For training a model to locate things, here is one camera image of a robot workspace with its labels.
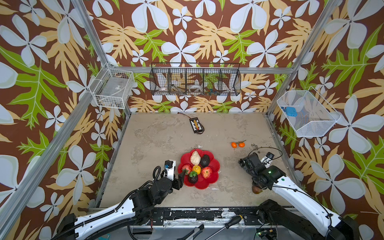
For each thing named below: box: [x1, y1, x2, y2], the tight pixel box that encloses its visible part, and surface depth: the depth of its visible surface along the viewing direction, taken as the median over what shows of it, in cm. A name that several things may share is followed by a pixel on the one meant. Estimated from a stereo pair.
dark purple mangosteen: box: [188, 171, 198, 184], surface depth 84 cm
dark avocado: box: [200, 154, 210, 168], surface depth 90 cm
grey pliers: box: [177, 223, 205, 240], surface depth 71 cm
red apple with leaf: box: [182, 164, 192, 175], surface depth 87 cm
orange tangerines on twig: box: [230, 140, 247, 149], surface depth 102 cm
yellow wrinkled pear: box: [192, 165, 202, 175], surface depth 88 cm
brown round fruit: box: [252, 185, 263, 194], surface depth 82 cm
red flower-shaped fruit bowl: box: [177, 148, 221, 190], surface depth 88 cm
